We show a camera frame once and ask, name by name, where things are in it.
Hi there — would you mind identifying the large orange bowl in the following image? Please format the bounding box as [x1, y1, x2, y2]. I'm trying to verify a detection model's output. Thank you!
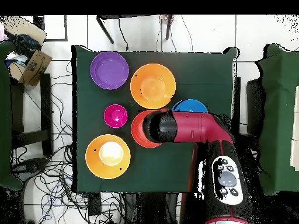
[85, 134, 131, 180]
[130, 63, 176, 110]

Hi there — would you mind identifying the large blue bowl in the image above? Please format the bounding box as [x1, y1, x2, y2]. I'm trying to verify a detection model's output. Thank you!
[171, 99, 208, 114]

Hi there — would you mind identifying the purple bowl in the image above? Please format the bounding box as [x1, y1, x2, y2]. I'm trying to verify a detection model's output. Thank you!
[90, 51, 130, 90]

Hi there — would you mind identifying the red-orange bowl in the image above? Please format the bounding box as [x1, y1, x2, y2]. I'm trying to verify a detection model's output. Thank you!
[130, 110, 164, 149]

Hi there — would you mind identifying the pink bowl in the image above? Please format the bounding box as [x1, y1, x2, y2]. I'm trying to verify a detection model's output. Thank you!
[103, 104, 128, 129]

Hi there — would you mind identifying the dark green tablecloth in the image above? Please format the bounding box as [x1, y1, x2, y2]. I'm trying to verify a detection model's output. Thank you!
[71, 44, 238, 194]

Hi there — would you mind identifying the black power strip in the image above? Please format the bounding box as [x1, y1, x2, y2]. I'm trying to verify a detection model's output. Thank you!
[88, 192, 102, 217]

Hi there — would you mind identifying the black metal stand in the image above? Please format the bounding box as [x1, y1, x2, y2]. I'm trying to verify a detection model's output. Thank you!
[96, 15, 175, 46]

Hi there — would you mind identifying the brown cardboard box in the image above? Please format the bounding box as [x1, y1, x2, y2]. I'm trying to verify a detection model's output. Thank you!
[8, 50, 53, 88]

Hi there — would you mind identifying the green cloth side table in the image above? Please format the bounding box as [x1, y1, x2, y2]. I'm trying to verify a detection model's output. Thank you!
[254, 43, 299, 196]
[0, 41, 25, 191]

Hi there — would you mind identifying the beige cardboard sheet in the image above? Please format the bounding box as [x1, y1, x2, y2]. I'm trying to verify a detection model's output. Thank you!
[3, 15, 47, 46]

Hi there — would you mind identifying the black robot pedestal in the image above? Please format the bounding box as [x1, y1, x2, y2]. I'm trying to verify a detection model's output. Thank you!
[121, 192, 180, 224]

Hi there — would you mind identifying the tangle of black cables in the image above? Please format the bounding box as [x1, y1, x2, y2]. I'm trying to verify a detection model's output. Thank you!
[11, 59, 127, 224]

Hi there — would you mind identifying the black stool frame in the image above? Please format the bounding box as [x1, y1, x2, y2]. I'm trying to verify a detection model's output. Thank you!
[10, 73, 54, 156]

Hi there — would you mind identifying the blue cable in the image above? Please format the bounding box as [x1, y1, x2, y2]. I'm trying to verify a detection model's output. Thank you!
[40, 177, 74, 221]

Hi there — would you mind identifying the black rectangular frame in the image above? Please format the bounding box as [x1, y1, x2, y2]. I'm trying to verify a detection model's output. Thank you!
[32, 15, 69, 43]

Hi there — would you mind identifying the black pedestal leg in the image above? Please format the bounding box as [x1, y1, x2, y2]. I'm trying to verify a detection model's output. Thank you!
[11, 157, 49, 181]

